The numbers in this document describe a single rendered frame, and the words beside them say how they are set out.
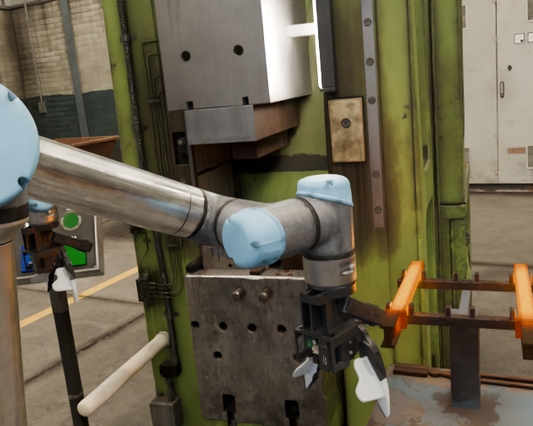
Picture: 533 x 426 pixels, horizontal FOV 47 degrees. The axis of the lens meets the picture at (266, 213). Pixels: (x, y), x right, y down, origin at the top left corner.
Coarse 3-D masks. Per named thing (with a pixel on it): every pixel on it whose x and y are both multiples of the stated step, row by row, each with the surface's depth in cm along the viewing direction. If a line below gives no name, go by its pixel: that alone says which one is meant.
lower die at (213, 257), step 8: (208, 248) 173; (216, 248) 172; (208, 256) 173; (216, 256) 172; (224, 256) 172; (208, 264) 174; (216, 264) 173; (224, 264) 172; (232, 264) 171; (272, 264) 171
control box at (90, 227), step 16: (64, 208) 173; (80, 224) 172; (96, 224) 172; (16, 240) 169; (96, 240) 171; (16, 256) 168; (96, 256) 169; (16, 272) 167; (32, 272) 167; (80, 272) 168; (96, 272) 171
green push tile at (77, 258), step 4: (68, 248) 169; (72, 248) 169; (68, 252) 168; (72, 252) 168; (76, 252) 168; (72, 256) 168; (76, 256) 168; (80, 256) 168; (84, 256) 168; (72, 260) 168; (76, 260) 168; (80, 260) 168; (84, 260) 168; (72, 264) 167; (76, 264) 167; (80, 264) 167; (84, 264) 168
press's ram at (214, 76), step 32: (160, 0) 160; (192, 0) 157; (224, 0) 154; (256, 0) 151; (288, 0) 173; (160, 32) 162; (192, 32) 159; (224, 32) 156; (256, 32) 153; (288, 32) 170; (192, 64) 161; (224, 64) 158; (256, 64) 155; (288, 64) 172; (192, 96) 163; (224, 96) 160; (256, 96) 157; (288, 96) 171
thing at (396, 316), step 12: (420, 264) 149; (408, 276) 141; (420, 276) 146; (408, 288) 134; (396, 300) 128; (408, 300) 128; (396, 312) 119; (384, 324) 114; (396, 324) 119; (384, 336) 113; (396, 336) 117
